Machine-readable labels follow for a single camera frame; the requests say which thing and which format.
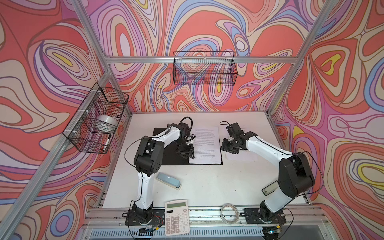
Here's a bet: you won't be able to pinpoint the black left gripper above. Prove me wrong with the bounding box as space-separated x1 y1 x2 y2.
173 139 196 159

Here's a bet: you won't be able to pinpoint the blue file folder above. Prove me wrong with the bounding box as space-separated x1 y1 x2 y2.
153 128 223 166

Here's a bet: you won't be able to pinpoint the printed paper sheet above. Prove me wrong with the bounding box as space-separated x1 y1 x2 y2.
189 127 223 165

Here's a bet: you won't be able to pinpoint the printed paper sheets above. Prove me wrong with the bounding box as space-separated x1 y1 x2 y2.
222 151 258 163

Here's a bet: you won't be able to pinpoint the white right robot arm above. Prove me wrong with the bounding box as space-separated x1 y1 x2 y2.
221 123 315 223

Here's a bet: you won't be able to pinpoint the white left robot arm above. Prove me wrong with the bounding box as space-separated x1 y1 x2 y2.
133 123 194 218

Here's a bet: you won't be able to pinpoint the light blue stapler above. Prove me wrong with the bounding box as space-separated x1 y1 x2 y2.
157 173 182 190

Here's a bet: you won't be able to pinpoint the black grey stapler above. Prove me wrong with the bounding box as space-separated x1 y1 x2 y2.
262 180 279 196

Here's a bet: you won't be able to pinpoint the white calculator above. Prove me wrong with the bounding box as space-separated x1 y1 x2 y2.
165 200 191 237

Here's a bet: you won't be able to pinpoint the white marker pen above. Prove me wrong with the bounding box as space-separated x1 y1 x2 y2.
103 138 111 153

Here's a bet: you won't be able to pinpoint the silver tape roll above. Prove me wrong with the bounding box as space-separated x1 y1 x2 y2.
96 115 118 128

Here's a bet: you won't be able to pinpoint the green circuit board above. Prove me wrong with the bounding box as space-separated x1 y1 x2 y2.
139 227 159 236

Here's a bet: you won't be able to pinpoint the coiled clear cable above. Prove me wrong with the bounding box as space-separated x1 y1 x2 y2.
220 203 240 226

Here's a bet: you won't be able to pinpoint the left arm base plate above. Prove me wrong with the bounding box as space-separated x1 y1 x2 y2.
122 209 165 226

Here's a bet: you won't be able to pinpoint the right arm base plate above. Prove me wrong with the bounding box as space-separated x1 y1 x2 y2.
240 208 287 225

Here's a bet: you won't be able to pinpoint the black wire basket on wall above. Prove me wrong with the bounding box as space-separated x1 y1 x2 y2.
173 50 238 86

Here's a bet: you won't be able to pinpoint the black wire basket left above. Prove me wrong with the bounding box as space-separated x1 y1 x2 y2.
63 83 129 154

